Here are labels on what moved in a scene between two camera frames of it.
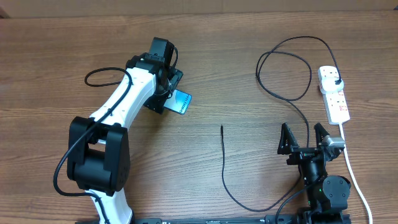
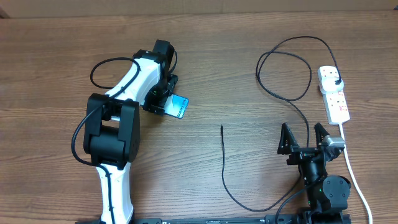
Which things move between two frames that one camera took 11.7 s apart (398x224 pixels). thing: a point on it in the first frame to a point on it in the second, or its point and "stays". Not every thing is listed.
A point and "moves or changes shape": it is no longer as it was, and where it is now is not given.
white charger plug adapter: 329,85 stays
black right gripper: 300,154 stays
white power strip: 334,101 stays
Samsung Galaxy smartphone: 180,101 moves or changes shape
